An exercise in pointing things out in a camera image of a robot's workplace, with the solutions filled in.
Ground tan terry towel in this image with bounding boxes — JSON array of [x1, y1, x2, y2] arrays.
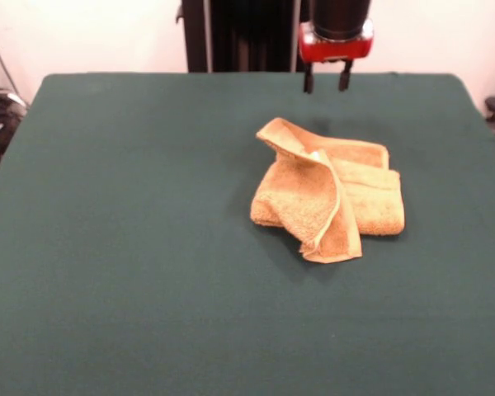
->
[[250, 117, 406, 265]]

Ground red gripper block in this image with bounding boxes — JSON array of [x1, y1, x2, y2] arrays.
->
[[299, 19, 375, 94]]

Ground dark green table cloth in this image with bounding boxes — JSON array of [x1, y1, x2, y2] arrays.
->
[[0, 72, 495, 396]]

